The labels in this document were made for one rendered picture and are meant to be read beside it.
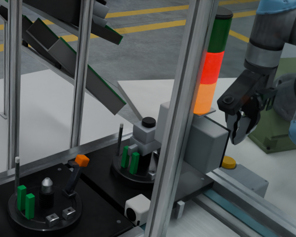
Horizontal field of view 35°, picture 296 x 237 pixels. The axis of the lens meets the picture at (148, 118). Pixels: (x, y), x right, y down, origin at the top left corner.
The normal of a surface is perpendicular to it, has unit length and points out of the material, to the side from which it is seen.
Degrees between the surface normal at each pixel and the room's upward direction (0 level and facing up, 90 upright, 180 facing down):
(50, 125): 0
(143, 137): 95
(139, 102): 0
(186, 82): 90
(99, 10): 90
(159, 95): 0
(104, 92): 90
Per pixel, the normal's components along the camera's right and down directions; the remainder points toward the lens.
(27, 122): 0.15, -0.86
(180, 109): -0.72, 0.24
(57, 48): 0.54, 0.48
